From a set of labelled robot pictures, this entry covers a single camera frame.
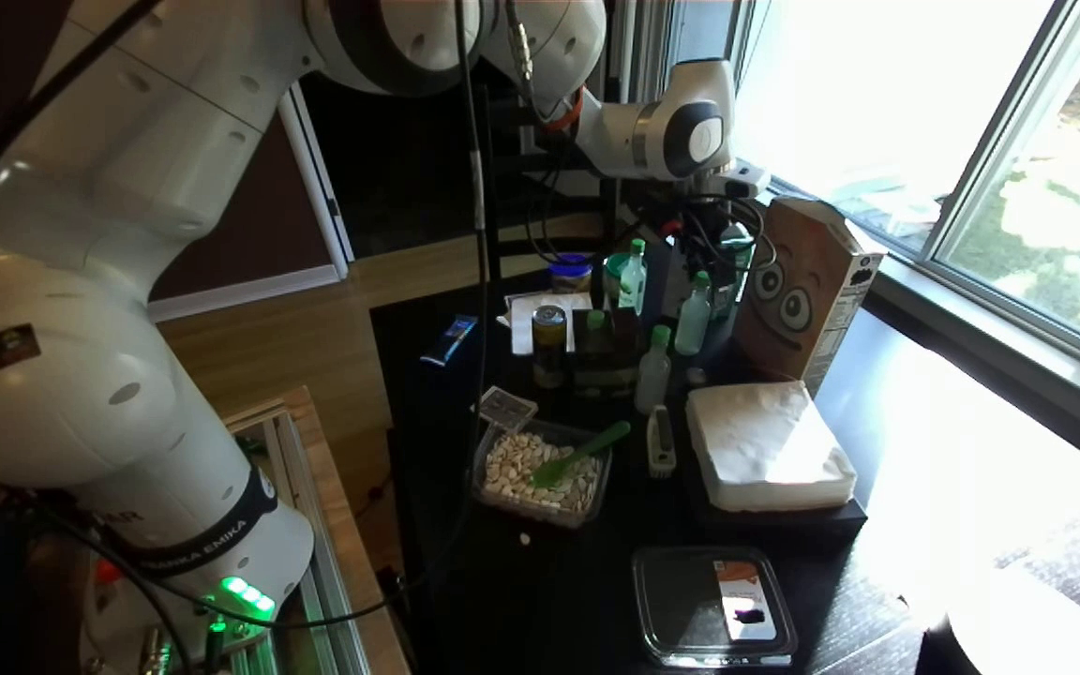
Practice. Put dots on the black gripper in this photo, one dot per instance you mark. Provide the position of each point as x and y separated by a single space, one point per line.
704 199

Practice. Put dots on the clear bottle with green cap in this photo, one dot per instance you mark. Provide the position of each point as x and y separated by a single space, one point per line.
654 373
694 323
593 323
635 269

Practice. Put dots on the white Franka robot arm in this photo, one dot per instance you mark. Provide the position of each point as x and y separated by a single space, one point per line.
90 312

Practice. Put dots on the cardboard drink package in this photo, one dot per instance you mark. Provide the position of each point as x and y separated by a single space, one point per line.
608 368

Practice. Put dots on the white green carton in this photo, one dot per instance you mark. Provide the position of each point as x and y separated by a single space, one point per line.
741 269

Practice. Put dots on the brown cardboard box with face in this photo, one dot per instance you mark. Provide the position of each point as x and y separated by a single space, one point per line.
809 305

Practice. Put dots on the can with blue lid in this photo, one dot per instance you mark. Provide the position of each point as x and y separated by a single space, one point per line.
571 272

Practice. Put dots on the black wooden chair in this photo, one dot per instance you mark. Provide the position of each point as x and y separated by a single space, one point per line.
528 238

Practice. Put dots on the white styrofoam container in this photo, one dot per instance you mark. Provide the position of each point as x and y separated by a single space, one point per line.
769 447

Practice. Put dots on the green plastic spoon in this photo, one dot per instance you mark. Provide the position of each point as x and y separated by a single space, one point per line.
581 454

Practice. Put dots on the blue snack bar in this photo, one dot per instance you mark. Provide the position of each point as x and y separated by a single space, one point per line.
448 343

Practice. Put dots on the clear container with popcorn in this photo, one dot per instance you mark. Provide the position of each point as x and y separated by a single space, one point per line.
524 487

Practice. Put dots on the white popcorn kernel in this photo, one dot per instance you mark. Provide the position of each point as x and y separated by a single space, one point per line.
524 539

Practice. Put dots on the black container with clear lid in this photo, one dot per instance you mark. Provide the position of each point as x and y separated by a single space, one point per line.
715 609

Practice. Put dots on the wooden robot platform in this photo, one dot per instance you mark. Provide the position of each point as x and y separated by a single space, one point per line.
344 525

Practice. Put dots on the aluminium rails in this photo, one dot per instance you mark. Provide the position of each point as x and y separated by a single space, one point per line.
301 499

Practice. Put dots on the white plate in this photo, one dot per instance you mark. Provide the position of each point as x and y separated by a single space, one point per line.
1041 625

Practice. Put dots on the large window with white frame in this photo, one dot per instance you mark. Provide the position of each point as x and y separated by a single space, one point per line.
889 98

